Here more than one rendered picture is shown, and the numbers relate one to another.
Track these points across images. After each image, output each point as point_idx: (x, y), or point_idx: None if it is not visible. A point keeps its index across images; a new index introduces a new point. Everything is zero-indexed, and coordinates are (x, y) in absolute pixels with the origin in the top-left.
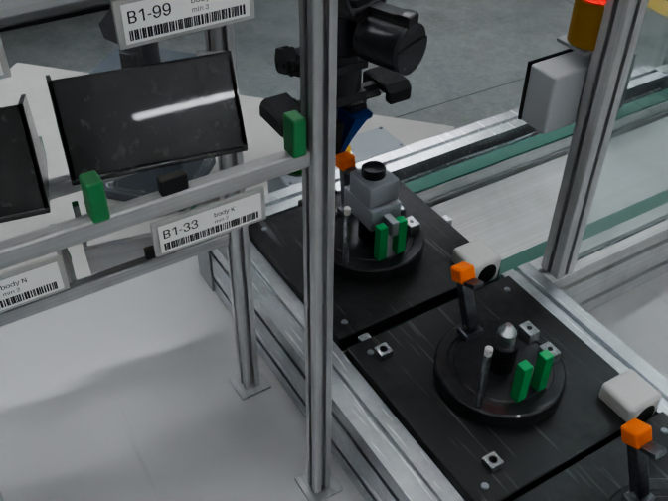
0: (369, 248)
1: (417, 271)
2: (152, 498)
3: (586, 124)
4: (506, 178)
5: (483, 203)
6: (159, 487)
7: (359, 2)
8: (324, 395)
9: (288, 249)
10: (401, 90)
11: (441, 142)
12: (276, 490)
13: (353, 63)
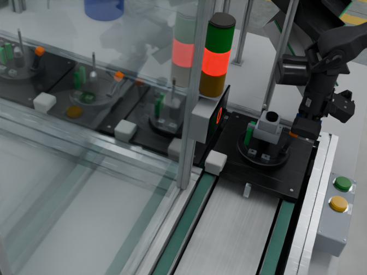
0: (257, 139)
1: (233, 148)
2: (246, 93)
3: None
4: (256, 269)
5: (251, 239)
6: (247, 95)
7: (308, 51)
8: None
9: (288, 135)
10: (293, 122)
11: (303, 247)
12: None
13: (306, 85)
